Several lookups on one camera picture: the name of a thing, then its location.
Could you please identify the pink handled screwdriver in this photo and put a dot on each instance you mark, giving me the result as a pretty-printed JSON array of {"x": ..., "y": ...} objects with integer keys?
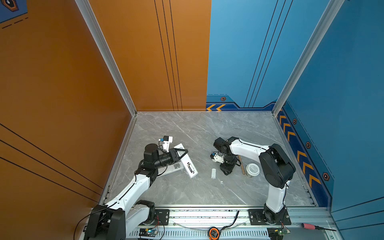
[{"x": 314, "y": 227}]

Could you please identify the white remote with QR label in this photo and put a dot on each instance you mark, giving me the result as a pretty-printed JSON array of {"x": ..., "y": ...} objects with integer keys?
[{"x": 170, "y": 169}]

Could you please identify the white remote control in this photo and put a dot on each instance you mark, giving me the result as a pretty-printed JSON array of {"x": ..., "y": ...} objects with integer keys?
[{"x": 187, "y": 163}]

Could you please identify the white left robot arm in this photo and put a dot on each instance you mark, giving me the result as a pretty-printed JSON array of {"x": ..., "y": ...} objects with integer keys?
[{"x": 125, "y": 212}]

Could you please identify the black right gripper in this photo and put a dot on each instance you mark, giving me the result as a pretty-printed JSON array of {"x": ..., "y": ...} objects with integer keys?
[{"x": 226, "y": 169}]

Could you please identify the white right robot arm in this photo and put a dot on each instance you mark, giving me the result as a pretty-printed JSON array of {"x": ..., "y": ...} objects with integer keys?
[{"x": 277, "y": 167}]

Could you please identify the green circuit board left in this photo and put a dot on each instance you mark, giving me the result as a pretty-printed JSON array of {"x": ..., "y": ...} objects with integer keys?
[{"x": 148, "y": 233}]

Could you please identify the aluminium corner post right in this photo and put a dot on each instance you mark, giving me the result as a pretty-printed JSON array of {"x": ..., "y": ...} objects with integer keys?
[{"x": 318, "y": 34}]

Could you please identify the wooden mallet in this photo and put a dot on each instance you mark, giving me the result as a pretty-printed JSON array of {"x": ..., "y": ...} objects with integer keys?
[{"x": 241, "y": 165}]

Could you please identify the aluminium corner post left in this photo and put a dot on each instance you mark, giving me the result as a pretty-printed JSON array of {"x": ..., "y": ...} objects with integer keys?
[{"x": 101, "y": 42}]

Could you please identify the orange black tape measure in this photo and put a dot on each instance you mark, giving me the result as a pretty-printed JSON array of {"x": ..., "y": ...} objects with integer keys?
[{"x": 214, "y": 233}]

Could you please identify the white lidded cup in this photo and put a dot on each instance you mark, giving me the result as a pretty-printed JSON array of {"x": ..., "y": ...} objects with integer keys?
[{"x": 252, "y": 170}]

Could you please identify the circuit board right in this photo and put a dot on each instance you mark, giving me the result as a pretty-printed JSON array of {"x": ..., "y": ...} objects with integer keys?
[{"x": 277, "y": 233}]

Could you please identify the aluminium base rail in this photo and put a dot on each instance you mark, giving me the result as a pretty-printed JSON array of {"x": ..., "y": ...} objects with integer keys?
[{"x": 235, "y": 223}]

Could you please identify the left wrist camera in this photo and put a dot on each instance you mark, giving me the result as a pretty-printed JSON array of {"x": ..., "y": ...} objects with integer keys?
[{"x": 164, "y": 143}]

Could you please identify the aluminium corner post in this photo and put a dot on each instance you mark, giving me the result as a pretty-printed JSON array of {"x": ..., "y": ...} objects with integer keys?
[
  {"x": 318, "y": 34},
  {"x": 101, "y": 42}
]

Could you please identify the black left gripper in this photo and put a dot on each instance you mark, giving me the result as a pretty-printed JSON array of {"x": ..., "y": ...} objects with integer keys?
[{"x": 173, "y": 156}]

